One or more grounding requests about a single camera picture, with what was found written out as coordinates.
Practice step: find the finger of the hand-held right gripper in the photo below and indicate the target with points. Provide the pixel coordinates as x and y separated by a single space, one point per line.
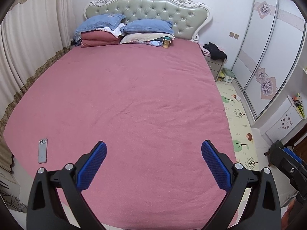
277 152
291 153

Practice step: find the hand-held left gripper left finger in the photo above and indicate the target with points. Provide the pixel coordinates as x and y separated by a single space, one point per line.
92 165

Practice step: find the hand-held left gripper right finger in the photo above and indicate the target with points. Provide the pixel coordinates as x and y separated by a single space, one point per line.
215 165

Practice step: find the person's right hand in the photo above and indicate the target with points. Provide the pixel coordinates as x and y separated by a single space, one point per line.
291 208

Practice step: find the brown wooden door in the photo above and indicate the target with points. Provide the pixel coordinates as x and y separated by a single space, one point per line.
301 146

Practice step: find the white cabinet with flower stickers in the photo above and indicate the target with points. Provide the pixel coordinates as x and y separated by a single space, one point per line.
280 124

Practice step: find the printed play mat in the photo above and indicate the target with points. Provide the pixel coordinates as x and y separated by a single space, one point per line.
239 129

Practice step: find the toys on cabinet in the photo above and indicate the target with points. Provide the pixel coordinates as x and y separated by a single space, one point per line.
299 104

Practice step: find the grey smartphone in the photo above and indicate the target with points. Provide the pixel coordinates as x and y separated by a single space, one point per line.
43 151

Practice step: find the small white object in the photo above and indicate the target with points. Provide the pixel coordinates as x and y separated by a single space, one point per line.
238 98

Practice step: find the bed with pink sheet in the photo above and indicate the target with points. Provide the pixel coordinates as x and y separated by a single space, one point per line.
134 105

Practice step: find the grey nightstand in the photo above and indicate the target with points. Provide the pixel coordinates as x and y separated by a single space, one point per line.
214 68

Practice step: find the flower print sliding wardrobe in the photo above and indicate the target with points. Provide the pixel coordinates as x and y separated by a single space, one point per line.
263 52

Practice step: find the black clothing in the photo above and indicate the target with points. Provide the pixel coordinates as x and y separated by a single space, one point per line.
214 50

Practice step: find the grey lace cloth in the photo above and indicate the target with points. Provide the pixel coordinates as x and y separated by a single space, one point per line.
77 40

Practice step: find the folded pink quilt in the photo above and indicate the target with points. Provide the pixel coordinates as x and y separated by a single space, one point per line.
100 39

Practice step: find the beige curtain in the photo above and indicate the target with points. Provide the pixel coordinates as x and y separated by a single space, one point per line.
31 52

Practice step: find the yellow baby bottle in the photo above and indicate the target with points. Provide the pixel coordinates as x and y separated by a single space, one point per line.
166 43

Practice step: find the cream pillow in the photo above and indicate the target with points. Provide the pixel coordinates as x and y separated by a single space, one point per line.
139 38

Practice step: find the white knit blanket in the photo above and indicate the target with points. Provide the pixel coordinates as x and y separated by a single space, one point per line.
115 31

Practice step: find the folded colourful clothes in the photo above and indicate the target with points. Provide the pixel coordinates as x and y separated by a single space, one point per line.
154 43

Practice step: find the embroidered blue pillow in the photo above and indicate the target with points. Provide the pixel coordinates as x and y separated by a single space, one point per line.
100 22

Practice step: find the plain blue pillow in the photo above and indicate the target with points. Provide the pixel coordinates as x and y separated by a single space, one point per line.
148 26

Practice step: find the tufted green headboard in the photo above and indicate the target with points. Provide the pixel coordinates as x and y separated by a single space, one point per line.
153 9

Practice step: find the beige wall switch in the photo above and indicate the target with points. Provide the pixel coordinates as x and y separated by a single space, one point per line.
236 36
232 34

